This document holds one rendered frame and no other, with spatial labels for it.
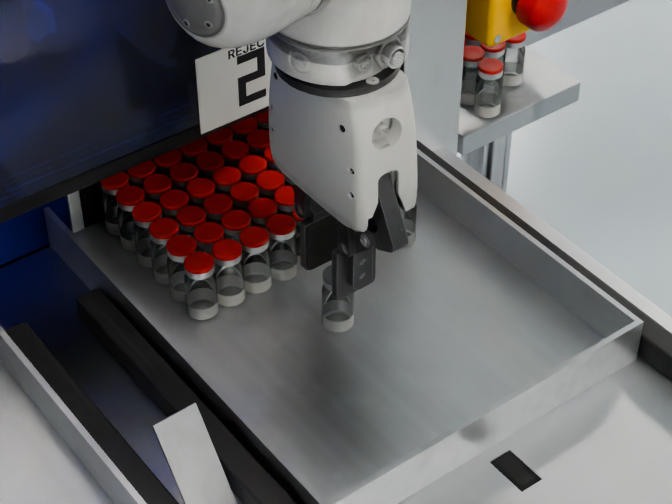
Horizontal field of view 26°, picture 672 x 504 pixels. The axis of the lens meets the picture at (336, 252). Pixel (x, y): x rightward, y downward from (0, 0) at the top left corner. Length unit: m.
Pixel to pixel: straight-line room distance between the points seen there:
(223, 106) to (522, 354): 0.26
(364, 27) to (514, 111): 0.41
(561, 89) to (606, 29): 1.75
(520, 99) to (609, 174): 1.39
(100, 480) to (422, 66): 0.40
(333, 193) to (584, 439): 0.23
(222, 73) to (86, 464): 0.27
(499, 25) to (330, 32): 0.34
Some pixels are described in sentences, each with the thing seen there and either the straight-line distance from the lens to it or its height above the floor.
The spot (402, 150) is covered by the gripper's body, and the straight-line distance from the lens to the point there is 0.87.
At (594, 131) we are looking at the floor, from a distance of 2.70.
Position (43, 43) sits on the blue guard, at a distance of 0.89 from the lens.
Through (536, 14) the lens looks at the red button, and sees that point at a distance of 1.11.
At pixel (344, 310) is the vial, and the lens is 0.98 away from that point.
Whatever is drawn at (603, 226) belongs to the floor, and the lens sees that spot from 2.49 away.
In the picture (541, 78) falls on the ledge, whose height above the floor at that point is 0.88.
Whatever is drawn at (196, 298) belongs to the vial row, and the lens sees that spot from 0.99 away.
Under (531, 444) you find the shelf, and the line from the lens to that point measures 0.94.
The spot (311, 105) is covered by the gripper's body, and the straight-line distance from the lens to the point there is 0.86.
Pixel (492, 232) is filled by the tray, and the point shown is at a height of 0.90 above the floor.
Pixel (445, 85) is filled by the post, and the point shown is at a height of 0.94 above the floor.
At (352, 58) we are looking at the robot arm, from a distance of 0.82.
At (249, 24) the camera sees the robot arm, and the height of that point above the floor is 1.18.
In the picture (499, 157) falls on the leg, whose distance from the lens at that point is 1.48.
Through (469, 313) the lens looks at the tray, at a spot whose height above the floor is 0.88.
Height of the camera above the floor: 1.58
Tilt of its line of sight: 41 degrees down
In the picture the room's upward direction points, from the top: straight up
